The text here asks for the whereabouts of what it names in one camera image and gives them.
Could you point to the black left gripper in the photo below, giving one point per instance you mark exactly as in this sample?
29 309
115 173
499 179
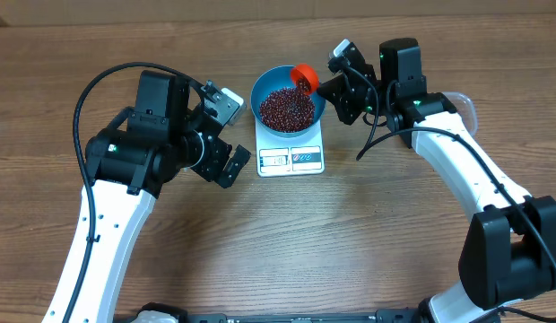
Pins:
211 170

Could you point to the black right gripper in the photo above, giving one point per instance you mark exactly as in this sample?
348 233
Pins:
341 90

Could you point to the red measuring scoop blue handle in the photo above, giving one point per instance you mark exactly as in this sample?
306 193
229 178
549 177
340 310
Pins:
307 72

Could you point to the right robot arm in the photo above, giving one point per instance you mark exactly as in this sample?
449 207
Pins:
509 253

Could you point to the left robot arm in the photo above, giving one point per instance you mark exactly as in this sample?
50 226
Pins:
174 125

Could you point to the red beans in scoop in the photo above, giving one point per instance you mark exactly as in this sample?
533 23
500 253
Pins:
303 86

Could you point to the red beans in bowl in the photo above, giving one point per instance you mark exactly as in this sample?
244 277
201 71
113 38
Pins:
287 110

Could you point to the white digital kitchen scale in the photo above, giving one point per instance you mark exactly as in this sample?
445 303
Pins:
289 154

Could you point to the blue bowl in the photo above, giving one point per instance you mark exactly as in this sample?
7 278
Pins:
275 79

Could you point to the clear plastic container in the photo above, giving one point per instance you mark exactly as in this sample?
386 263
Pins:
466 109

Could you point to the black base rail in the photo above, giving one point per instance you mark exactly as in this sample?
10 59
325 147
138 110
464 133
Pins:
158 312

